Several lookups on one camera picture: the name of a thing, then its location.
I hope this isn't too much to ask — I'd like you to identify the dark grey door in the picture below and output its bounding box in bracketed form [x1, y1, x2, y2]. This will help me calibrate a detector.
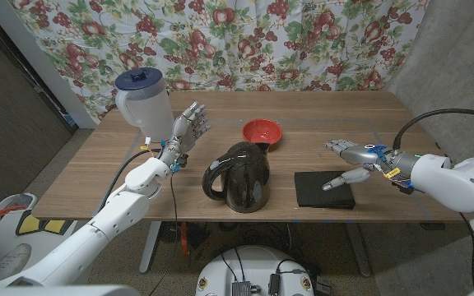
[0, 7, 76, 215]

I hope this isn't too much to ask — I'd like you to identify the translucent pitcher with blue lid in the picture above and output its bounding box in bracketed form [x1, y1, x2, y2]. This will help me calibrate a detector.
[114, 67, 175, 143]

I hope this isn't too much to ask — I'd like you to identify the red bowl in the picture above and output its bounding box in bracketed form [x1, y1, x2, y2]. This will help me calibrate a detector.
[241, 118, 283, 152]

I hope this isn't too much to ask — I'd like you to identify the white bin with orange item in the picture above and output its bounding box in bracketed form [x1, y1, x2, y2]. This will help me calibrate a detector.
[0, 192, 39, 217]

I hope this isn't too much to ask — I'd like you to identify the white shoe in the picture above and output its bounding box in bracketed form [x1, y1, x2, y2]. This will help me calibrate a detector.
[0, 243, 32, 284]

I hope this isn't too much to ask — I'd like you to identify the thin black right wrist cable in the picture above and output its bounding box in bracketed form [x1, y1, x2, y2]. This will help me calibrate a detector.
[458, 211, 474, 291]

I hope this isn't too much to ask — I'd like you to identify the black fan under table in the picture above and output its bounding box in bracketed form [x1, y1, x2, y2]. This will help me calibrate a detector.
[157, 221, 183, 244]

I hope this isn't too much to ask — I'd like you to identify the grey electronics box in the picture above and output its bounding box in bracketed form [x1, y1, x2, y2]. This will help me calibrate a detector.
[231, 280, 253, 296]

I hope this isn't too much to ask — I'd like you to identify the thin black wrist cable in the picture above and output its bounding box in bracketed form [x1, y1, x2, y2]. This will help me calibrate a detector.
[458, 211, 474, 291]
[148, 174, 179, 296]

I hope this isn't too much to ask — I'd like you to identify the white table leg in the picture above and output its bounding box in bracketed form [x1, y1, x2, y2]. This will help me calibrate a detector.
[138, 221, 163, 275]

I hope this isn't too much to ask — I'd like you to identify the floral backdrop cloth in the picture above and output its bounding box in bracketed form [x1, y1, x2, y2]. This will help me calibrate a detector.
[8, 0, 431, 124]

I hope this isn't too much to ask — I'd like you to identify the glossy black kettle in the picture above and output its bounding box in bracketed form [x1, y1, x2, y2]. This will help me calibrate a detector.
[202, 141, 272, 214]

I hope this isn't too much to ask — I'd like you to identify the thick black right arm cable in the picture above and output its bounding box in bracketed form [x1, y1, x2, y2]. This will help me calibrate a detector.
[392, 108, 474, 151]

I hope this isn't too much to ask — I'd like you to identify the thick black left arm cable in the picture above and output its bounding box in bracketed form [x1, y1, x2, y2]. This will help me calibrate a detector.
[96, 148, 162, 213]

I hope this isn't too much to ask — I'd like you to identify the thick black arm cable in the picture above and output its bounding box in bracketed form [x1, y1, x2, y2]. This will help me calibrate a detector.
[96, 148, 162, 213]
[392, 108, 474, 151]

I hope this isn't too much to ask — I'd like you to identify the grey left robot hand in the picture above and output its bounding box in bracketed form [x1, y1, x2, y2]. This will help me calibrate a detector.
[158, 101, 212, 164]

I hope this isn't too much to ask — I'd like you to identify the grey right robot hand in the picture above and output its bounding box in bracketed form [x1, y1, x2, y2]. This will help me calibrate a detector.
[322, 138, 402, 192]

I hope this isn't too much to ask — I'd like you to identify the orange strap under table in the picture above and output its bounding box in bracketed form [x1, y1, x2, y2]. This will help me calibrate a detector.
[180, 221, 189, 259]

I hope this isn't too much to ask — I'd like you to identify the white door frame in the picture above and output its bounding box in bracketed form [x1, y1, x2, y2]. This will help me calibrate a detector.
[0, 0, 98, 129]

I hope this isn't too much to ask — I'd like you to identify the yellow black patterned bag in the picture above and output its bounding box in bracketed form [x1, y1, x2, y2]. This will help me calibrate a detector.
[14, 209, 77, 238]

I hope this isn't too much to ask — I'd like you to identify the black adapter box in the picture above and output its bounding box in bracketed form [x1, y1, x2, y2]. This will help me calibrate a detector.
[268, 273, 281, 296]

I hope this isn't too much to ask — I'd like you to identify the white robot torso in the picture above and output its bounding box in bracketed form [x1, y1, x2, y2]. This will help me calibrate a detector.
[194, 245, 316, 296]

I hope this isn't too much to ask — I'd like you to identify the thin black left wrist cable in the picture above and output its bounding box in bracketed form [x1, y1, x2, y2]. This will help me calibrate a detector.
[148, 174, 179, 296]

